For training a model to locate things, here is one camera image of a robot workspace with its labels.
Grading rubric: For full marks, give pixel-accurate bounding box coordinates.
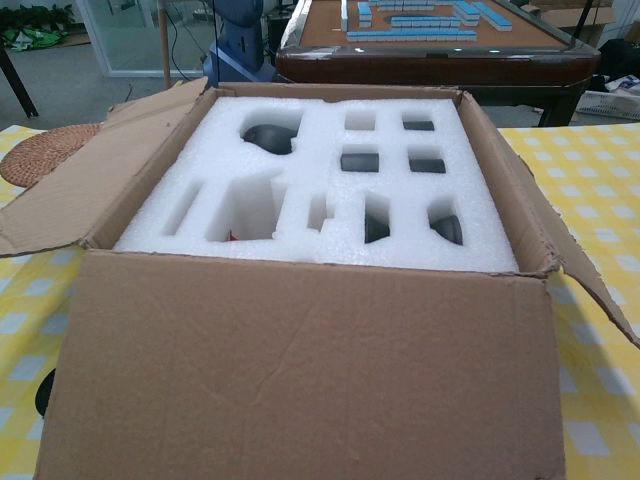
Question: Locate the brown cardboard box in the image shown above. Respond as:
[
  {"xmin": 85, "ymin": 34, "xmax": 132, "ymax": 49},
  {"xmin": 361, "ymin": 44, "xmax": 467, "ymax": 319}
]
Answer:
[{"xmin": 0, "ymin": 75, "xmax": 640, "ymax": 480}]

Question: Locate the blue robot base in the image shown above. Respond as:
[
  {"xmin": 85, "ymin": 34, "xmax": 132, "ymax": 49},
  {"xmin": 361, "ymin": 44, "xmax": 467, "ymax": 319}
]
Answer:
[{"xmin": 201, "ymin": 0, "xmax": 280, "ymax": 84}]

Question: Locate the white foam insert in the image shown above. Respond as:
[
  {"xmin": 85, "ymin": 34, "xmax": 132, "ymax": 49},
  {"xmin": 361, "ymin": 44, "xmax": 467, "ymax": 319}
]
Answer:
[{"xmin": 113, "ymin": 97, "xmax": 519, "ymax": 274}]

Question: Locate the yellow checkered tablecloth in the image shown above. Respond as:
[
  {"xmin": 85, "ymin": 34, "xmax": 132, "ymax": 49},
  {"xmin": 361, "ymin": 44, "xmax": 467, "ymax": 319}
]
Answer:
[{"xmin": 0, "ymin": 122, "xmax": 640, "ymax": 480}]

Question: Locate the black teapot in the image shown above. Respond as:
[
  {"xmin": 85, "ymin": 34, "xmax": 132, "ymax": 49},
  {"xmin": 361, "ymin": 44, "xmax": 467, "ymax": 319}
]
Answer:
[{"xmin": 241, "ymin": 124, "xmax": 296, "ymax": 156}]

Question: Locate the brown mahjong table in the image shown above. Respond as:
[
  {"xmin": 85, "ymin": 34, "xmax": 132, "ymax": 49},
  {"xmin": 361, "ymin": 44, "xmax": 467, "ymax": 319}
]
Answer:
[{"xmin": 274, "ymin": 0, "xmax": 602, "ymax": 127}]

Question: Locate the mahjong tile row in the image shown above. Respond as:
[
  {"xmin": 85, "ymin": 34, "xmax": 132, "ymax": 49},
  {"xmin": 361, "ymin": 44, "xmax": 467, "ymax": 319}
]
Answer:
[
  {"xmin": 452, "ymin": 0, "xmax": 514, "ymax": 32},
  {"xmin": 341, "ymin": 0, "xmax": 374, "ymax": 29},
  {"xmin": 364, "ymin": 0, "xmax": 441, "ymax": 12},
  {"xmin": 346, "ymin": 29, "xmax": 479, "ymax": 44},
  {"xmin": 389, "ymin": 16, "xmax": 461, "ymax": 29}
]

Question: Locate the wooden pole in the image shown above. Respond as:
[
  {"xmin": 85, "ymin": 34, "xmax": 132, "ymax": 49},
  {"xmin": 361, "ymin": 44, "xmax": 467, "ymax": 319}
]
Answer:
[{"xmin": 158, "ymin": 0, "xmax": 174, "ymax": 91}]

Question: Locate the woven rattan coaster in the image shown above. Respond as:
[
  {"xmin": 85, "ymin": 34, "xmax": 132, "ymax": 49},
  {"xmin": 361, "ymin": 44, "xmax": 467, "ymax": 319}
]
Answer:
[{"xmin": 0, "ymin": 123, "xmax": 104, "ymax": 187}]

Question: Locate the white framed glass partition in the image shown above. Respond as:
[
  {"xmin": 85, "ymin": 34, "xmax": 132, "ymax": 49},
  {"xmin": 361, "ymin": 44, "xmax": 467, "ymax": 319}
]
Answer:
[{"xmin": 74, "ymin": 0, "xmax": 224, "ymax": 79}]

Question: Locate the black tape roll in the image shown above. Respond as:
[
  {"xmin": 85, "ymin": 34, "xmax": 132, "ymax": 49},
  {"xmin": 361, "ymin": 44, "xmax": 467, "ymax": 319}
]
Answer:
[{"xmin": 33, "ymin": 369, "xmax": 56, "ymax": 419}]

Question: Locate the white plastic basket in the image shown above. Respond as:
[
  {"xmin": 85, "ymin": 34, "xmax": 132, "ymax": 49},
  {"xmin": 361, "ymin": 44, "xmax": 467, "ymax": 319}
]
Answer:
[{"xmin": 574, "ymin": 89, "xmax": 640, "ymax": 121}]

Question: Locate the black table leg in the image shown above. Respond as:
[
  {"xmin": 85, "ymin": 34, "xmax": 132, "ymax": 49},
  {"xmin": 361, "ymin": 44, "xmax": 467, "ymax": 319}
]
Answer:
[{"xmin": 0, "ymin": 47, "xmax": 40, "ymax": 120}]

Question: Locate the blue white plastic bag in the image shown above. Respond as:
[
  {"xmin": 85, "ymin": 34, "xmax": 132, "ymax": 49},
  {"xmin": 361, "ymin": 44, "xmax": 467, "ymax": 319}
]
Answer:
[{"xmin": 604, "ymin": 74, "xmax": 640, "ymax": 94}]

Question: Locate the black bag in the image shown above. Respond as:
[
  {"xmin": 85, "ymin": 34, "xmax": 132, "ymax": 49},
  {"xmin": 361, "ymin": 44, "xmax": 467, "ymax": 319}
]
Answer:
[{"xmin": 597, "ymin": 38, "xmax": 640, "ymax": 81}]

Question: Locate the green bag pile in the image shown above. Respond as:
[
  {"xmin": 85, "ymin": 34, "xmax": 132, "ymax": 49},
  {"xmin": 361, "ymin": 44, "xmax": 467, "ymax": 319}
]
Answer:
[{"xmin": 0, "ymin": 24, "xmax": 69, "ymax": 51}]

